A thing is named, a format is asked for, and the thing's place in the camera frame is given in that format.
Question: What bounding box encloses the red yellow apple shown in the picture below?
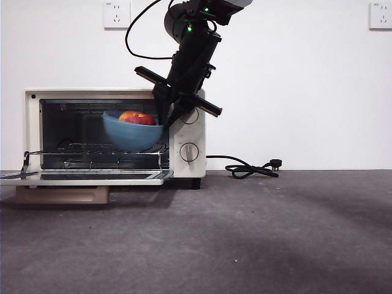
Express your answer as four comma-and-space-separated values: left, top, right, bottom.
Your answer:
118, 110, 156, 126

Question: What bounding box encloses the blue ceramic bowl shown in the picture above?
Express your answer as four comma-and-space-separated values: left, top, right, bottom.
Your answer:
102, 110, 165, 153

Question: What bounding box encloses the beige oven knob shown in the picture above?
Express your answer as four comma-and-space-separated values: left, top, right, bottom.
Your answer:
178, 142, 198, 166
181, 107, 199, 125

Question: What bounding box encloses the cream toaster oven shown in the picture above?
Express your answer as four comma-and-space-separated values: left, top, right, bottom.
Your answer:
0, 88, 206, 205

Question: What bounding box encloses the thin black camera cable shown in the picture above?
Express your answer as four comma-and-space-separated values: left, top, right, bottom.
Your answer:
124, 0, 176, 59

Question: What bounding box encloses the metal wire oven rack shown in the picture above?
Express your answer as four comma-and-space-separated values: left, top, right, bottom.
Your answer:
23, 141, 171, 172

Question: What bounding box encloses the black oven power cable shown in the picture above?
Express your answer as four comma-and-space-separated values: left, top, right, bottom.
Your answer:
205, 154, 283, 180

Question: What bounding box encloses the white wall socket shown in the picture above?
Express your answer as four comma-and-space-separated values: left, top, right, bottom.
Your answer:
103, 1, 131, 31
368, 2, 392, 31

